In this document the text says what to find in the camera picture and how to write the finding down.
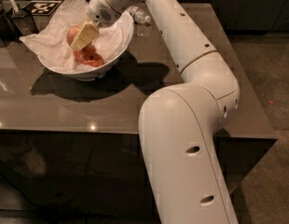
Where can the red apple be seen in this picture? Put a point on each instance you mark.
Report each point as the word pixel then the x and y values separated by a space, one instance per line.
pixel 89 56

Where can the clear plastic water bottle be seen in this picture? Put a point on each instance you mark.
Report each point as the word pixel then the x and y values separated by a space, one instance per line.
pixel 139 15

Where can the white crumpled paper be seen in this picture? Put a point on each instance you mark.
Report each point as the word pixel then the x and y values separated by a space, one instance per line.
pixel 46 42

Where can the yellow-red apple with sticker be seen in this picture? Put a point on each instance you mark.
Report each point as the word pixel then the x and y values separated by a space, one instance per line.
pixel 72 32

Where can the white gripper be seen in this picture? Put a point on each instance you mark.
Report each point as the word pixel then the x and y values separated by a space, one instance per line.
pixel 99 11

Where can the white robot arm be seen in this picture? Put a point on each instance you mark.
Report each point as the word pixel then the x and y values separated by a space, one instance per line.
pixel 177 123

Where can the dark scoop with white handle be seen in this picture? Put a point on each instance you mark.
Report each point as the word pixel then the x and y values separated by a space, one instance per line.
pixel 23 20

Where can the black white marker tag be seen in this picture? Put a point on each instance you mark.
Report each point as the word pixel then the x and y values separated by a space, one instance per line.
pixel 42 7

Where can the white bowl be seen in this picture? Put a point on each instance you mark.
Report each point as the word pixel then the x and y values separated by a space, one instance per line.
pixel 111 45

